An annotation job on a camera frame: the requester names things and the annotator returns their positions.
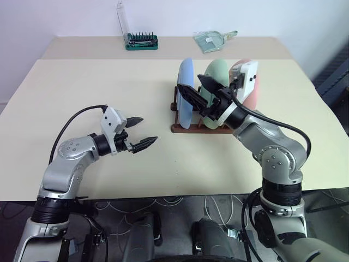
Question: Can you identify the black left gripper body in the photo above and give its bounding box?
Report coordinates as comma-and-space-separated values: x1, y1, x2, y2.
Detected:
113, 129, 137, 153

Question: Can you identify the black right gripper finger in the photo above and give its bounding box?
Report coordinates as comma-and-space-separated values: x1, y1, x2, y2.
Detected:
177, 84, 208, 112
197, 74, 222, 95

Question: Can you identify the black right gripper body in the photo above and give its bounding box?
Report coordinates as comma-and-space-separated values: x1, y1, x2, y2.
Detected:
200, 86, 236, 120

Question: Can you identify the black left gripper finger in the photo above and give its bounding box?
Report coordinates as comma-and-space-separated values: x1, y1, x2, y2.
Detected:
125, 116, 145, 129
130, 136, 159, 154

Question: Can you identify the green plate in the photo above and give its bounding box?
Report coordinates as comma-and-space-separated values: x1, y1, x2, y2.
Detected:
200, 59, 230, 130

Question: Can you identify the blue plate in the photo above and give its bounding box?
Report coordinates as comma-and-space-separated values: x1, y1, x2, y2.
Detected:
176, 58, 195, 129

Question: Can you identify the red plate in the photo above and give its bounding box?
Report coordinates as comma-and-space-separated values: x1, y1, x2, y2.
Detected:
228, 58, 261, 111

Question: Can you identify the brown wooden dish rack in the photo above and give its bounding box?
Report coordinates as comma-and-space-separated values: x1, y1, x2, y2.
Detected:
169, 86, 238, 134

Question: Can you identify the translucent green dustpan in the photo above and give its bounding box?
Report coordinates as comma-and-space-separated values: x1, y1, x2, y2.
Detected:
194, 30, 239, 53

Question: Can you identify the green screwdriver bit set case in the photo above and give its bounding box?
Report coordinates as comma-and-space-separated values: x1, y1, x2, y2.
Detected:
116, 0, 160, 51

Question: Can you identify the dark blue chair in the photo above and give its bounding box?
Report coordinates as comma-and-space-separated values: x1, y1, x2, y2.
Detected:
312, 45, 349, 110

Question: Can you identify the dark rounded leg shell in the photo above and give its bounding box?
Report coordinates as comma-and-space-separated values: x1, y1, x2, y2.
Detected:
192, 218, 238, 262

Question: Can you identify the olive green rounded shell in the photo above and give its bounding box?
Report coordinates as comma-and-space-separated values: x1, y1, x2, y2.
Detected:
278, 236, 349, 262

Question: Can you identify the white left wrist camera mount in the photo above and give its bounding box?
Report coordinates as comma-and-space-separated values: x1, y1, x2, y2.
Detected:
100, 106, 129, 157

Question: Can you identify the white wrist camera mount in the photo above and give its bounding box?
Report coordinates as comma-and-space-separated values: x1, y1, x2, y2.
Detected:
100, 106, 129, 157
219, 60, 259, 126

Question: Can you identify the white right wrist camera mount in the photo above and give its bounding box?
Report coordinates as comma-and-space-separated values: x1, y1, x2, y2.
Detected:
219, 60, 259, 126

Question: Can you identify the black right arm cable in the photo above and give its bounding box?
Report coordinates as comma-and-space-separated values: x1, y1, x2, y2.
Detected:
229, 80, 312, 164

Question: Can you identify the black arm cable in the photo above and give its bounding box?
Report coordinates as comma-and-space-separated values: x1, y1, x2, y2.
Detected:
229, 80, 312, 164
49, 104, 109, 164

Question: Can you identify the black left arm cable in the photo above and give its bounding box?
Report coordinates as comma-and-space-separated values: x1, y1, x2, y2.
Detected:
49, 104, 109, 164

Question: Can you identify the white floor cable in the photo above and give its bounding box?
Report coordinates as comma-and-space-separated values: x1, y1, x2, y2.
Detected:
203, 195, 240, 227

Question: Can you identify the black metal frame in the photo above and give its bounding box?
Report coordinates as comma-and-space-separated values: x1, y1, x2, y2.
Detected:
58, 231, 109, 262

